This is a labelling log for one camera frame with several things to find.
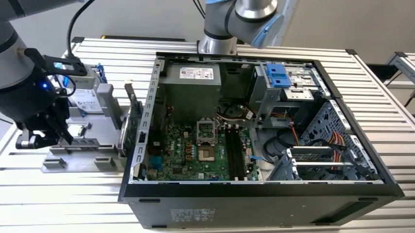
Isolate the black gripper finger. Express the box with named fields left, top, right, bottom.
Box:
left=15, top=128, right=62, bottom=150
left=47, top=103, right=75, bottom=147

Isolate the CPU socket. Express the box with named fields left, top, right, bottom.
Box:
left=198, top=145, right=218, bottom=163

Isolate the black PC case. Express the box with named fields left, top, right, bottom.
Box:
left=117, top=51, right=406, bottom=230

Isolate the thin black camera cable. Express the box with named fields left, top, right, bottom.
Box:
left=66, top=0, right=97, bottom=59

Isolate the single orange wire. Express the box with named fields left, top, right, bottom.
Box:
left=290, top=122, right=301, bottom=146

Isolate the hard disk in blue carrier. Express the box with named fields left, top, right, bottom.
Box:
left=67, top=63, right=109, bottom=115

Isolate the slatted metal side table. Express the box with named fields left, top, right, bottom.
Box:
left=385, top=51, right=415, bottom=89

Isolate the grey parts rack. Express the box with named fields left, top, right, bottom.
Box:
left=39, top=83, right=134, bottom=174

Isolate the silver CPU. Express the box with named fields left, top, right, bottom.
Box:
left=69, top=125, right=86, bottom=138

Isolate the black round fan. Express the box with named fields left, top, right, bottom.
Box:
left=223, top=103, right=249, bottom=119

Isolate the red orange wire bundle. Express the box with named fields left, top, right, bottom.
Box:
left=329, top=132, right=346, bottom=163

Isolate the blue plastic drive latch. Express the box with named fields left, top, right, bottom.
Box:
left=265, top=63, right=290, bottom=88

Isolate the white wire bundle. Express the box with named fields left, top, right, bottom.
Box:
left=217, top=114, right=250, bottom=127

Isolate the green motherboard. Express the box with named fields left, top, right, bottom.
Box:
left=146, top=122, right=262, bottom=182

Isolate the metal disk bay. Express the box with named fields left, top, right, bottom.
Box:
left=269, top=145, right=358, bottom=182

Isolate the green graphics card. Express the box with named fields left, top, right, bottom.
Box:
left=117, top=83, right=145, bottom=158

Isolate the metal socket cover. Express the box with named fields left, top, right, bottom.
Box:
left=197, top=117, right=218, bottom=144

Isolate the silver camera with black bracket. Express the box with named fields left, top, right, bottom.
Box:
left=42, top=55, right=95, bottom=91

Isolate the black looped data wire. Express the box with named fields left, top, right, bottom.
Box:
left=264, top=134, right=293, bottom=163

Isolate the grey power supply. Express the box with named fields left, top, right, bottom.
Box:
left=159, top=62, right=223, bottom=122

